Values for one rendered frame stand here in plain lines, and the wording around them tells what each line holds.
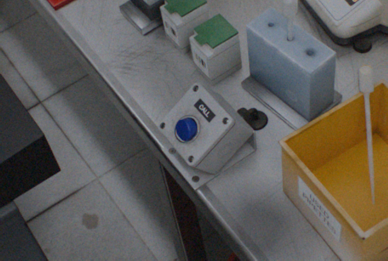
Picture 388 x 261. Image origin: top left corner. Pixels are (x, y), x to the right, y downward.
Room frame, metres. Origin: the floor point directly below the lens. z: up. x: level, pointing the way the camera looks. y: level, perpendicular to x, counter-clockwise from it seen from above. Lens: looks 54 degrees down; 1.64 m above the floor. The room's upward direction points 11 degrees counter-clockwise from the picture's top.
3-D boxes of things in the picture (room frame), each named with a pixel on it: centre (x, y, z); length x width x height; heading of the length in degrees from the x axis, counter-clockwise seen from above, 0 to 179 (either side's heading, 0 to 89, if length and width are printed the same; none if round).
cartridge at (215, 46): (0.63, -0.05, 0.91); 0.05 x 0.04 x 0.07; 115
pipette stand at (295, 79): (0.57, -0.12, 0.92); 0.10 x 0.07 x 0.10; 32
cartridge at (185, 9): (0.69, -0.02, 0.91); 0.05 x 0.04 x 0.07; 115
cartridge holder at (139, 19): (0.75, 0.01, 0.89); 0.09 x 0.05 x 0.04; 118
